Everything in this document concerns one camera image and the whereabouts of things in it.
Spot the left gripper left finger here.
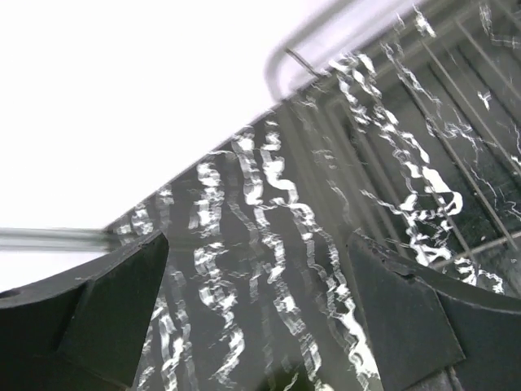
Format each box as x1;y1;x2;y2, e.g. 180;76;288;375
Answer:
1;231;169;390

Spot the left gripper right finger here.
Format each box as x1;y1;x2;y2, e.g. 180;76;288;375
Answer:
347;233;520;390

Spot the wire dish rack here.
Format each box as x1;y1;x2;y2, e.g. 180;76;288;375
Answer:
0;0;521;278

